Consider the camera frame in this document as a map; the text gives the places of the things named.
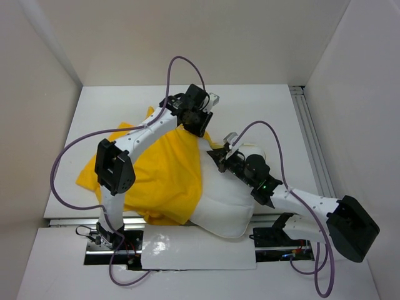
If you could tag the aluminium rail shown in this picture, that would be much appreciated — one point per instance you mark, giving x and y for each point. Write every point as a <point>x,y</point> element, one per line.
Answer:
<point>139,221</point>
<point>314,152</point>

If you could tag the white pillow with yellow edge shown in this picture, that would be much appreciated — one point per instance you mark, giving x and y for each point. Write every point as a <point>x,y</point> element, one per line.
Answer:
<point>226,206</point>

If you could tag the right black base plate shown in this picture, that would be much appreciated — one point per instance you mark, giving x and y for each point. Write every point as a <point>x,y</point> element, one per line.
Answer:
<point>273,245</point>

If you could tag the aluminium rail right side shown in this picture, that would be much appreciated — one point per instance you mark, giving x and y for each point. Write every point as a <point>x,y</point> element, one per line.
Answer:
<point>314,152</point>

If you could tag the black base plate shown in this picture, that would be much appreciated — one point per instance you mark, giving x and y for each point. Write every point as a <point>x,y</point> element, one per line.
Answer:
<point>128,255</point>
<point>273,245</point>

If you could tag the white cover plate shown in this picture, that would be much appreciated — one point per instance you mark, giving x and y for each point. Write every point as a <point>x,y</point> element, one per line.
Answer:
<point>191,248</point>

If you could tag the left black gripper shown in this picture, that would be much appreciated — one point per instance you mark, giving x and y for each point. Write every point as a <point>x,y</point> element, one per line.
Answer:
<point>200,130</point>

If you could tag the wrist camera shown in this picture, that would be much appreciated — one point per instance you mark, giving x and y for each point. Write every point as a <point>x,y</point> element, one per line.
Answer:
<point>213,100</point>
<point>229,144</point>

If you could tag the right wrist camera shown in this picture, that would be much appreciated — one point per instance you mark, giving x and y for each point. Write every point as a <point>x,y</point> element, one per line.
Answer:
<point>229,144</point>

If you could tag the aluminium rail front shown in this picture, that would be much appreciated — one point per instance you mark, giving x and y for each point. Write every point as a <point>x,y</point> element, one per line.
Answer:
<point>139,221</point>

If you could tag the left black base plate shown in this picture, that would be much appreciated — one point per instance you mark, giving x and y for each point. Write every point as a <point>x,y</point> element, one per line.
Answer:
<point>128,255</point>

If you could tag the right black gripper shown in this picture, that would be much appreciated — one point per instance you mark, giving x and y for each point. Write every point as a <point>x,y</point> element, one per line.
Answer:
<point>219,156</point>

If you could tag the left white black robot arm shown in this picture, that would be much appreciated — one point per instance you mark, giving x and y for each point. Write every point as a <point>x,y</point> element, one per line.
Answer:
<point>115,159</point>

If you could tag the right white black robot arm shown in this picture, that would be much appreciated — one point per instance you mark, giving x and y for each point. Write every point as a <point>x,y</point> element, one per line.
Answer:
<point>343,222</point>

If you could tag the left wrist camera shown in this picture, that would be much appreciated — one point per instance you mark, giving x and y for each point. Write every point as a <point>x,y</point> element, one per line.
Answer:
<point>213,100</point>

